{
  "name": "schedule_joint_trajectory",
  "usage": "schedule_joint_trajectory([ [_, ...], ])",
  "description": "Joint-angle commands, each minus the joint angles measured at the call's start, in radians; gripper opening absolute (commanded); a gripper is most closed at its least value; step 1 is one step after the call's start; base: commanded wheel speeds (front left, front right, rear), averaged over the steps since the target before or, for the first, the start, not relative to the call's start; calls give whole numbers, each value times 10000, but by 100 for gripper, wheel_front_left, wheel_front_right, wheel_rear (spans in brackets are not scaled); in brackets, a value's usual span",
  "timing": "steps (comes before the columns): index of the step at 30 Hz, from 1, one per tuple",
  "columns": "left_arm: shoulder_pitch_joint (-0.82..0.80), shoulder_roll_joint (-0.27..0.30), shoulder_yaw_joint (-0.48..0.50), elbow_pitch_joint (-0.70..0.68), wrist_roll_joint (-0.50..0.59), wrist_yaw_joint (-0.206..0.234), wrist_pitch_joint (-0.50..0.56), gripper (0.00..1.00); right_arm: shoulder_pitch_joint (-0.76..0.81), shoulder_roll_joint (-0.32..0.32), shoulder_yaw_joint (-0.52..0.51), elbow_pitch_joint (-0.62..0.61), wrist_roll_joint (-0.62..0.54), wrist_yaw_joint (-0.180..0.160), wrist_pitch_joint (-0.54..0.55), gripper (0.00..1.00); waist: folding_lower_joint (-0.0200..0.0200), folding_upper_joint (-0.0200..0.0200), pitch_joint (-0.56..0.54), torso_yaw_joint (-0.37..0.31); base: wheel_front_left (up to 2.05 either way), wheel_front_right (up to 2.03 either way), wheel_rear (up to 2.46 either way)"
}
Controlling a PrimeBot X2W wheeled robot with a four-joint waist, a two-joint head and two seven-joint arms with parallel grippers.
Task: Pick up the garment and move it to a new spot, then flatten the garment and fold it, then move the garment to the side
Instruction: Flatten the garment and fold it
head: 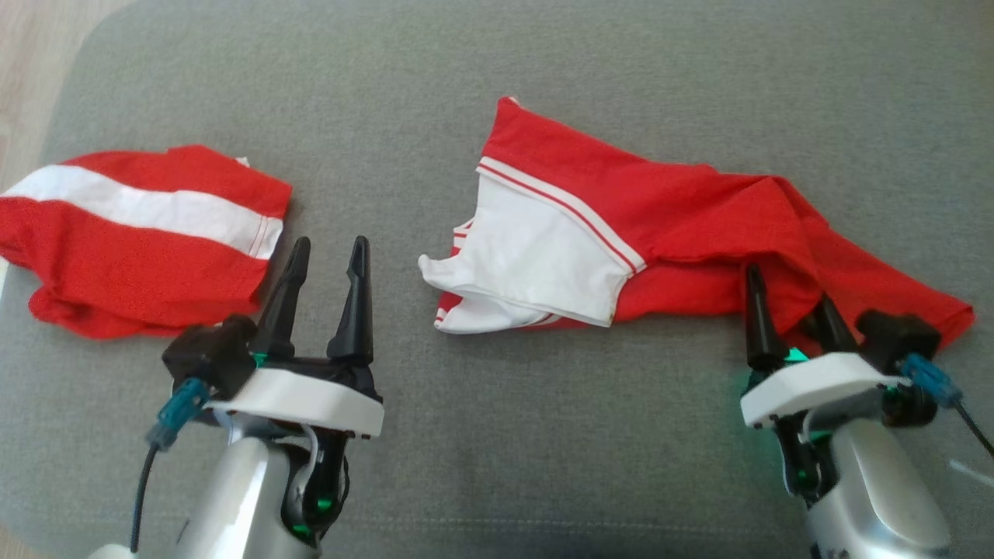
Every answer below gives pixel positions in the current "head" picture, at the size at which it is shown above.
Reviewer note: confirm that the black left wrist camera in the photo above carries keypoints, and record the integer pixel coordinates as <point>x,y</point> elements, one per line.
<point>208,353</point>

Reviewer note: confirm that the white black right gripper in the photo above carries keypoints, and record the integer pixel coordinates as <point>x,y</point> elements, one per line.
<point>815,384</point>

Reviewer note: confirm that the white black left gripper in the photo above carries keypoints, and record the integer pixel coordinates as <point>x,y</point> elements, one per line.
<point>303,400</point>

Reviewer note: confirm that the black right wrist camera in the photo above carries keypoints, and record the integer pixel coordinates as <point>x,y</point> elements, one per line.
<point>901,341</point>

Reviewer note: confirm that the large grey sofa seat cushion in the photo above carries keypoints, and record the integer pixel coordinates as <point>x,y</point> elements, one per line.
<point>497,435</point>

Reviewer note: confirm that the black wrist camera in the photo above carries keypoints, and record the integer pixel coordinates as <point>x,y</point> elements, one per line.
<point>901,341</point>
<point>208,353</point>

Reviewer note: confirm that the red and white t-shirt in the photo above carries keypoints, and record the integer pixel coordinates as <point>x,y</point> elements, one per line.
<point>683,233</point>

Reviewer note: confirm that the red shorts with white stripe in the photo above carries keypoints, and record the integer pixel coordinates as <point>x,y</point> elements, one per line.
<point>132,264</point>

